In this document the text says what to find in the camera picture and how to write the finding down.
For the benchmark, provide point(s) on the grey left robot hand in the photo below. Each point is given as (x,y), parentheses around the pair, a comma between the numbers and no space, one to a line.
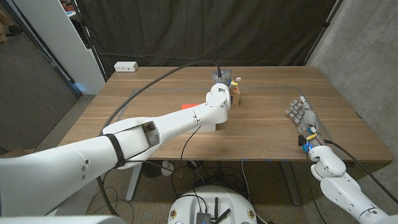
(224,74)

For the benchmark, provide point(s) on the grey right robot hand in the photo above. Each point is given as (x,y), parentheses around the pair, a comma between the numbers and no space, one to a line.
(306,118)

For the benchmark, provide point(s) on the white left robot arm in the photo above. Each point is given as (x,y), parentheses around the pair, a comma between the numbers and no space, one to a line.
(93,155)

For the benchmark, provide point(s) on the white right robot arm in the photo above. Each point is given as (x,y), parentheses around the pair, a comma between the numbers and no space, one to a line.
(342,189)

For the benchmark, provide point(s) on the wooden box with slot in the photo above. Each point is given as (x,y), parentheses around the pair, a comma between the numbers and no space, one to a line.
(235,98)

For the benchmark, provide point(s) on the red box with white base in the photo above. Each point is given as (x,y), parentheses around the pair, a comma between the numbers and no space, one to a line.
(189,106)

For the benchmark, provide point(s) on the white power outlet box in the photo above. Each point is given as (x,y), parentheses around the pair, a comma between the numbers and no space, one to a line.
(126,66)

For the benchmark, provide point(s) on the grey electronics box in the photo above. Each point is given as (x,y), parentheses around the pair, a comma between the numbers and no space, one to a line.
(202,218)

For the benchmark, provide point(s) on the brown cardboard box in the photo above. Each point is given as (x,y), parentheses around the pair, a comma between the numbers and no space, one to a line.
(17,152)

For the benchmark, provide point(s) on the black fabric mat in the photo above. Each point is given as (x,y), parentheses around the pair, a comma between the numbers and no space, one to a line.
(202,31)

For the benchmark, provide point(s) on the grey table leg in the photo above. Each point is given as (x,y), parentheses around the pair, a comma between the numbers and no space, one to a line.
(290,186)

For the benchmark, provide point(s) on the dark round fan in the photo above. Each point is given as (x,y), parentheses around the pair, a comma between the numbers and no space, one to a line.
(152,171)

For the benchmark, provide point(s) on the black antenna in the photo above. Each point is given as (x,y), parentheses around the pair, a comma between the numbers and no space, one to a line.
(223,216)
(215,208)

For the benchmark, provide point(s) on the white robot torso base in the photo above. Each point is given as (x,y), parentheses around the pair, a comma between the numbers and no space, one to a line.
(186,208)

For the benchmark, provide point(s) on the white table leg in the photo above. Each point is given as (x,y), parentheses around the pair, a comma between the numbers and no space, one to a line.
(133,186)

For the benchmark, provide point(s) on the white cabinet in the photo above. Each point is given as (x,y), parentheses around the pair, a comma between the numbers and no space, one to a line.
(62,37)

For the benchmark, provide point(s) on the white floor platform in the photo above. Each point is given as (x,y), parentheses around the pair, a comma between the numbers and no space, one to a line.
(84,199)

